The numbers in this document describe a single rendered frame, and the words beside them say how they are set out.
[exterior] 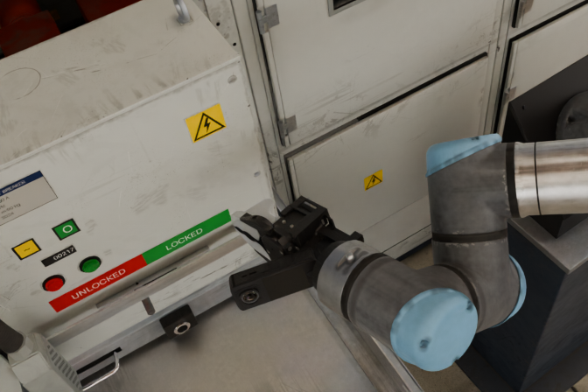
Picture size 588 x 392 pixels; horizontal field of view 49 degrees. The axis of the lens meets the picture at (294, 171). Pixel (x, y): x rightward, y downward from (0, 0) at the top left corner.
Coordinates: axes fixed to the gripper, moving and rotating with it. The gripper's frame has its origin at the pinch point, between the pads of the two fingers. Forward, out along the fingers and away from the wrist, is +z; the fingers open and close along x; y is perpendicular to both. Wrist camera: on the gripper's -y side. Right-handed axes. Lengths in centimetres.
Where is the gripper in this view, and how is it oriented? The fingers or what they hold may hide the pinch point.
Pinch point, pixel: (234, 222)
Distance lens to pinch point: 93.4
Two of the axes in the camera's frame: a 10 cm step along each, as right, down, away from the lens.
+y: 7.1, -5.9, 3.9
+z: -6.4, -3.1, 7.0
